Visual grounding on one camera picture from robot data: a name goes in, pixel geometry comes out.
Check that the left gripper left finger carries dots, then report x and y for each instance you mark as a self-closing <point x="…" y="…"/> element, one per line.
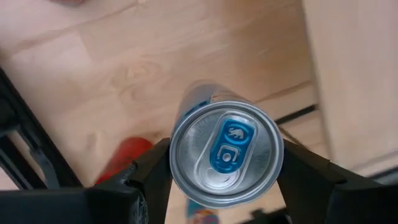
<point x="93" y="205"/>

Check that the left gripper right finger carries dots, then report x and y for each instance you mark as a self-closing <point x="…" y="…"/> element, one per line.
<point x="326" y="202"/>

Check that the silver blue energy drink can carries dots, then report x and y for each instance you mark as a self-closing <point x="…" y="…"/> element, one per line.
<point x="227" y="155"/>
<point x="202" y="216"/>

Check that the red soda can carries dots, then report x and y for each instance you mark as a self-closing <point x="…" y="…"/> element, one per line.
<point x="124" y="158"/>

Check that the black metal table frame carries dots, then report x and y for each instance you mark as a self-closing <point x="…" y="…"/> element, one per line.
<point x="12" y="118"/>

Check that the black frame wooden shelf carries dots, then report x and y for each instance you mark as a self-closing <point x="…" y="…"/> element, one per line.
<point x="357" y="77"/>

